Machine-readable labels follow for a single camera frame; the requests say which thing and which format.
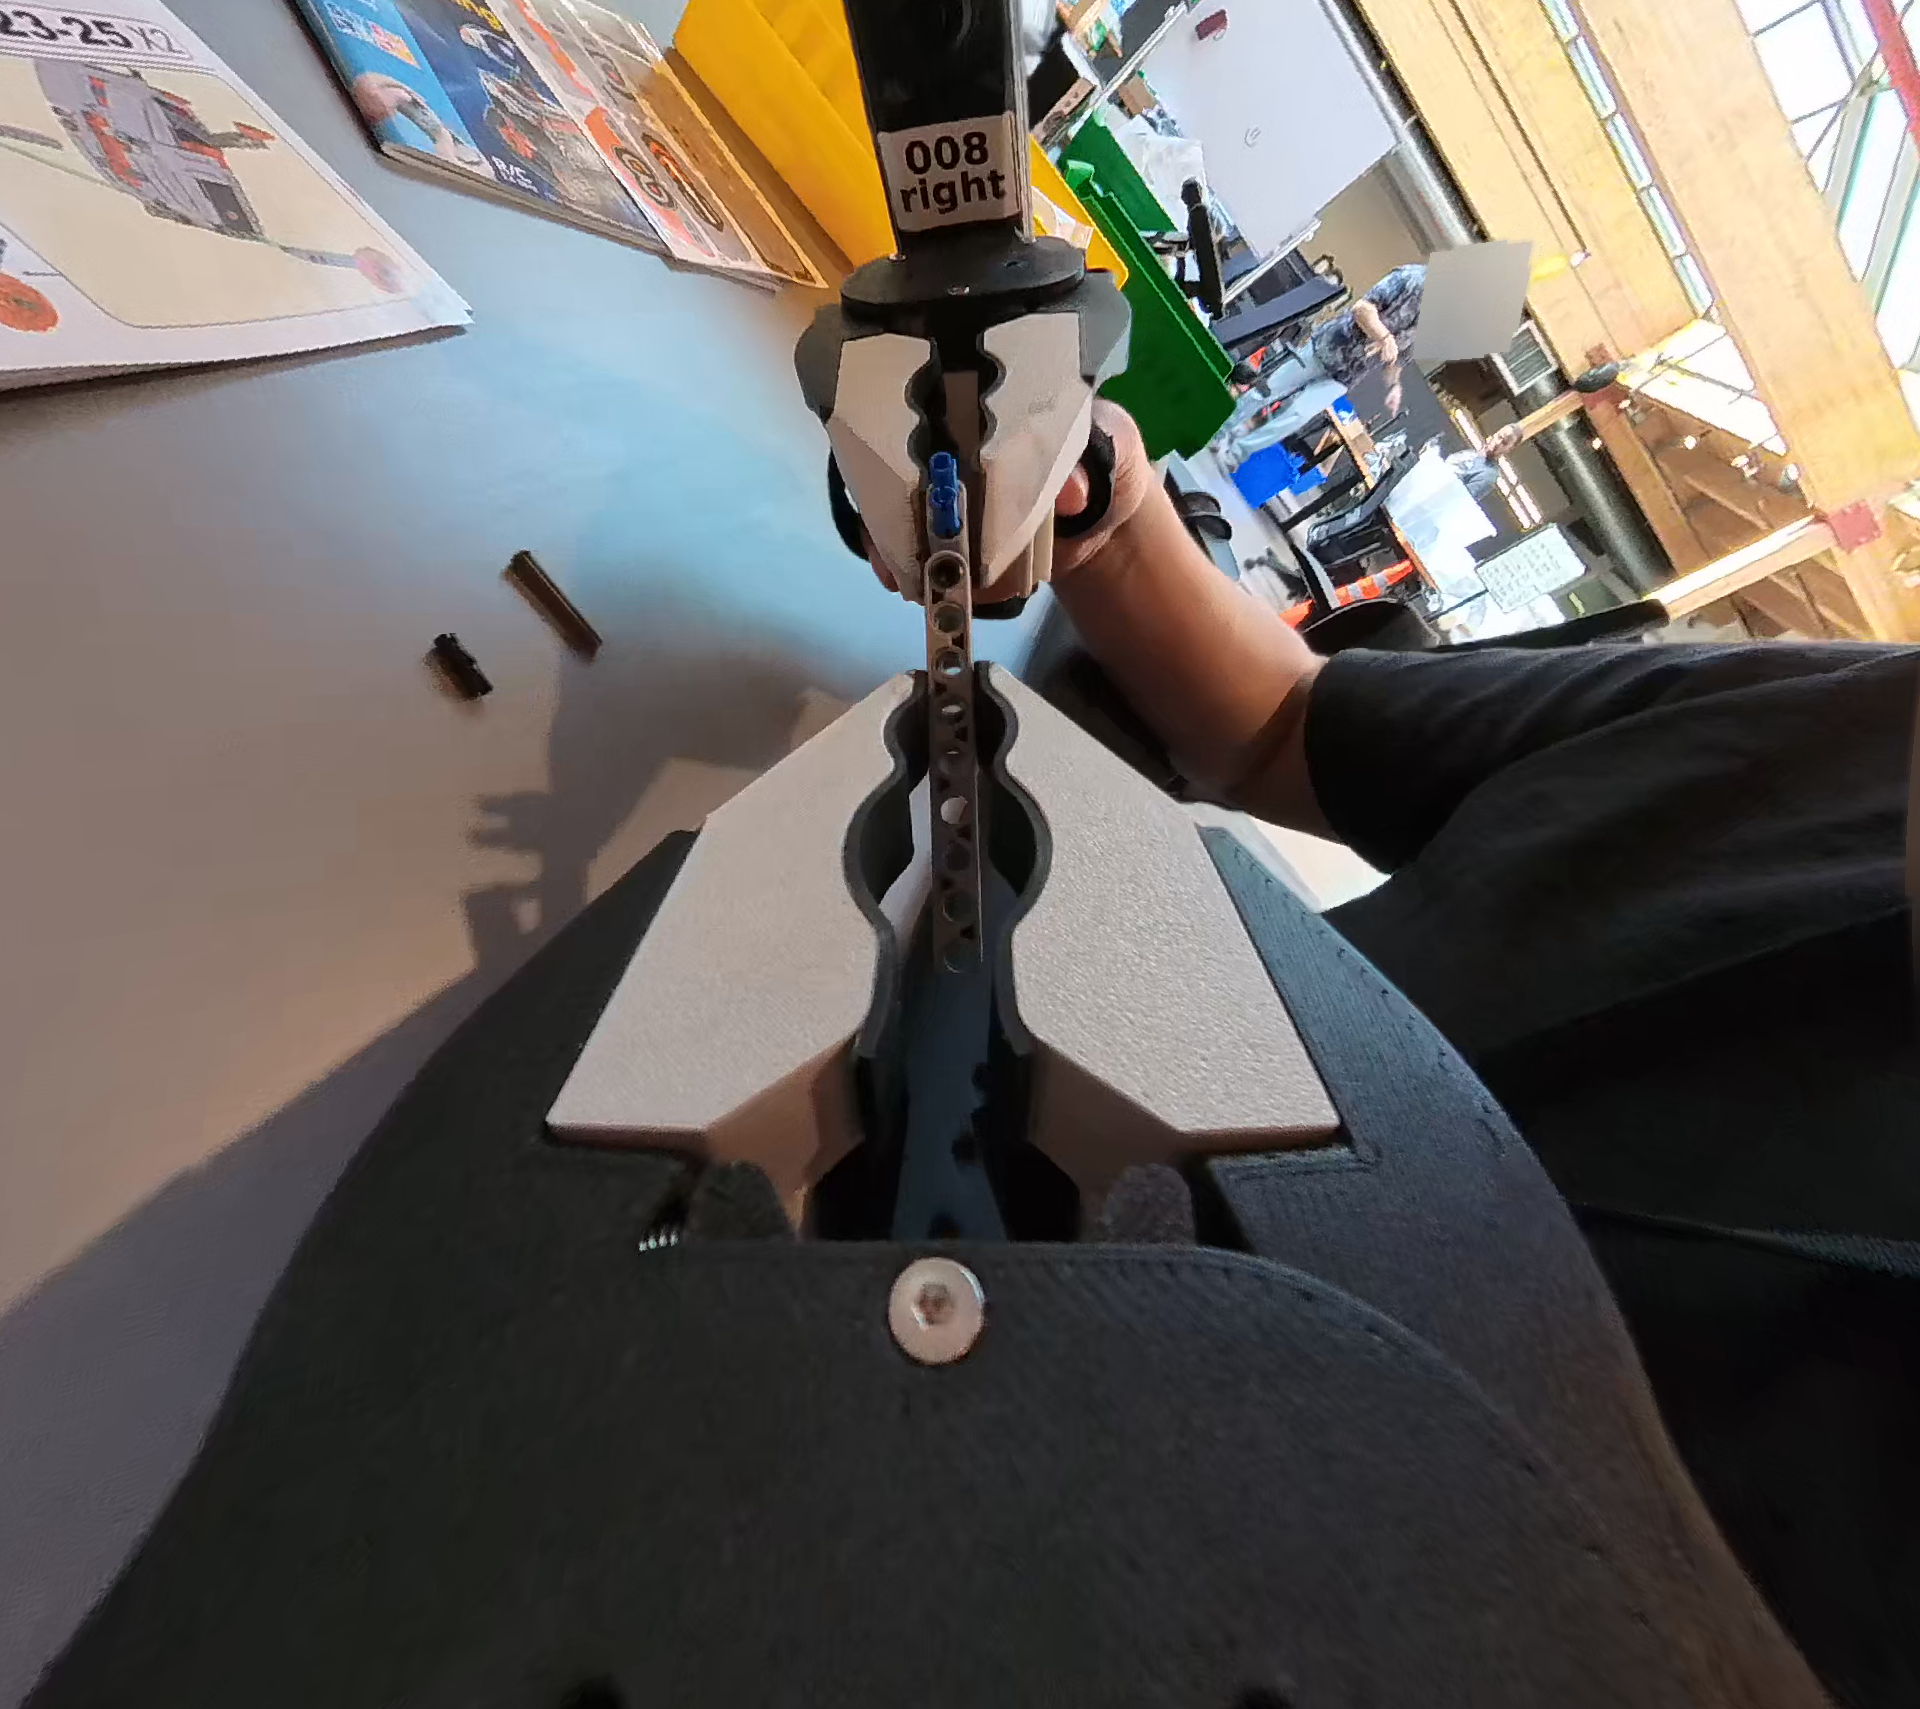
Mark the white whiteboard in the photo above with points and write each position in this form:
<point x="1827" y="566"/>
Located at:
<point x="1290" y="89"/>

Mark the grey desk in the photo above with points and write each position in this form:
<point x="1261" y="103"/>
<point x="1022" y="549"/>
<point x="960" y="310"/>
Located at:
<point x="302" y="840"/>

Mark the blue toy connector pin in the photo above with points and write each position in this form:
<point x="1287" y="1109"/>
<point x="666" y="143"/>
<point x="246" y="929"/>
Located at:
<point x="942" y="487"/>

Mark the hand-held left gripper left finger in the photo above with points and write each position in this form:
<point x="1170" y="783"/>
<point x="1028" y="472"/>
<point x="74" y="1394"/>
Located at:
<point x="721" y="976"/>

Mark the open white instruction manual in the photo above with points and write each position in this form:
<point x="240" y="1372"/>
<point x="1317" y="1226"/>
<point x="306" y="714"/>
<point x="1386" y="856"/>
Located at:
<point x="167" y="180"/>

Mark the blue storage bin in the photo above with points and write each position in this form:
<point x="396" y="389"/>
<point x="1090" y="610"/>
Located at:
<point x="1266" y="479"/>

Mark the person's right forearm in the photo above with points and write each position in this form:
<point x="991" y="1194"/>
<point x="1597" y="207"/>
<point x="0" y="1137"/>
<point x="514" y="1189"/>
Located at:
<point x="1201" y="674"/>

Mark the grey perforated toy beam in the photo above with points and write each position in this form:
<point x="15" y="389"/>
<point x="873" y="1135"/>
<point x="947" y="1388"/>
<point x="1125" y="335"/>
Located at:
<point x="956" y="719"/>

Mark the blue instruction booklet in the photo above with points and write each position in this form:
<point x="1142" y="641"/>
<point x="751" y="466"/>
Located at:
<point x="407" y="60"/>

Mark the orange traffic cone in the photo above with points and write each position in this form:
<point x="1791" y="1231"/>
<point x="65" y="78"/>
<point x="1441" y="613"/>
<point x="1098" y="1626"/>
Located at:
<point x="1373" y="583"/>

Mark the person's right hand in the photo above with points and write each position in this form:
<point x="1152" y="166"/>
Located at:
<point x="1136" y="494"/>

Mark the green plastic bin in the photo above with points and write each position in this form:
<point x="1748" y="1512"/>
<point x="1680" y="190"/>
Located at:
<point x="1156" y="314"/>

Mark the orange sticker sheet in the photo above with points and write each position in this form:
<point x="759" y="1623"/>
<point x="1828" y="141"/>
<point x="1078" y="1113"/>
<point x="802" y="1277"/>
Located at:
<point x="646" y="134"/>

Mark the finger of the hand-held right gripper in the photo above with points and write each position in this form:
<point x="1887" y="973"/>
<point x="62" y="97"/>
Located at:
<point x="879" y="435"/>
<point x="1036" y="421"/>

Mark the dark brown toy axle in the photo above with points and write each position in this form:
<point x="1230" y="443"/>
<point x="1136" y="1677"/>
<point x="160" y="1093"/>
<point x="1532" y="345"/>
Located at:
<point x="555" y="603"/>

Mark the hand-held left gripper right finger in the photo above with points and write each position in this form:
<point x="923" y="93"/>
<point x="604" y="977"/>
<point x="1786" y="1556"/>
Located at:
<point x="1156" y="976"/>

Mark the yellow plastic bin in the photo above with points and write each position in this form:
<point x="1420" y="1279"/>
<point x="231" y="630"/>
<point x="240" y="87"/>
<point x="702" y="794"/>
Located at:
<point x="781" y="44"/>

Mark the black toy connector pin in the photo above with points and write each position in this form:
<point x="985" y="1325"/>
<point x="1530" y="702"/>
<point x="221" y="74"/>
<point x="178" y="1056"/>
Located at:
<point x="462" y="666"/>

